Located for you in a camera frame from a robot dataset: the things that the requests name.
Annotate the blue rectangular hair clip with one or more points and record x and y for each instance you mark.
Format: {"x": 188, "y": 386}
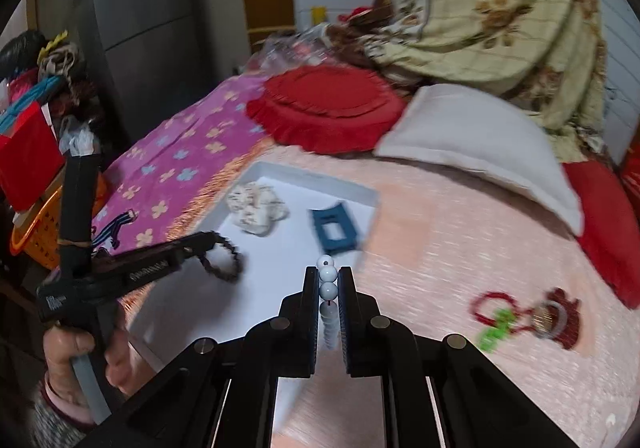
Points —
{"x": 345, "y": 233}

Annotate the red bag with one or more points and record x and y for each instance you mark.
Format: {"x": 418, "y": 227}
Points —
{"x": 27, "y": 153}

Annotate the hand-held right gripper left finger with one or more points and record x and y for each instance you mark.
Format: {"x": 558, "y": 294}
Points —
{"x": 315, "y": 318}

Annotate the red round cushion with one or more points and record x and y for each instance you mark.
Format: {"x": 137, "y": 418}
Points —
{"x": 325, "y": 98}

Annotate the purple floral sheet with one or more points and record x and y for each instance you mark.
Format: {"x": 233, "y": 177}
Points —
{"x": 185, "y": 148}

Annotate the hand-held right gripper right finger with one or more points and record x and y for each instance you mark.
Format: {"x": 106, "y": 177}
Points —
{"x": 344, "y": 318}

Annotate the red ruffled pillow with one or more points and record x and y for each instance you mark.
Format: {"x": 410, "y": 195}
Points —
{"x": 605, "y": 218}

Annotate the clear plastic bags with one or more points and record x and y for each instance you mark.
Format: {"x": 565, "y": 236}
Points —
{"x": 290, "y": 48}

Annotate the pink plush blanket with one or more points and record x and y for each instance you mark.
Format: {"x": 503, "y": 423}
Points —
{"x": 450, "y": 238}

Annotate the metallic bangle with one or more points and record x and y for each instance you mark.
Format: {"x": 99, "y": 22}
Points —
{"x": 545, "y": 323}

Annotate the white pillow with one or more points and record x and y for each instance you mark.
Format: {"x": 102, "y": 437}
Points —
{"x": 475, "y": 138}

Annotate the yellow small object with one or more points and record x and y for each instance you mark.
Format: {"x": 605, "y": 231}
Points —
{"x": 319, "y": 16}

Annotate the green plastic hair clip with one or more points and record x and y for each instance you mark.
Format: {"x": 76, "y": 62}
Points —
{"x": 495, "y": 330}

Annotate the orange plastic basket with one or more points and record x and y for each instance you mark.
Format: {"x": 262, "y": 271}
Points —
{"x": 35, "y": 238}

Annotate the grey refrigerator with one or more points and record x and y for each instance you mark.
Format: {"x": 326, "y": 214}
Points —
{"x": 140, "y": 28}

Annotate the cream floral quilt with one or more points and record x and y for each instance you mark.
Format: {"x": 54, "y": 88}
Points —
{"x": 500, "y": 3}

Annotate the pile of cloths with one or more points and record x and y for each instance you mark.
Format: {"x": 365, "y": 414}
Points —
{"x": 62, "y": 63}

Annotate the person's left forearm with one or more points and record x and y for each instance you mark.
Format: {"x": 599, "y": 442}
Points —
{"x": 55, "y": 420}

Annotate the white floral scrunchie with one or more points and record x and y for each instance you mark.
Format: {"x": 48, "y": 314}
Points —
{"x": 255, "y": 208}

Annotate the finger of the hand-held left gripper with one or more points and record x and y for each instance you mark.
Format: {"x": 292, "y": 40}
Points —
{"x": 197, "y": 243}

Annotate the person's left hand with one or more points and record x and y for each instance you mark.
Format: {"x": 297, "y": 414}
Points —
{"x": 62, "y": 358}

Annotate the white tray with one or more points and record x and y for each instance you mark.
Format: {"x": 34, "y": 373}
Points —
{"x": 280, "y": 238}

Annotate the dark red dotted scrunchie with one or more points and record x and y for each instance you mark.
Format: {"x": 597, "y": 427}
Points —
{"x": 572, "y": 323}

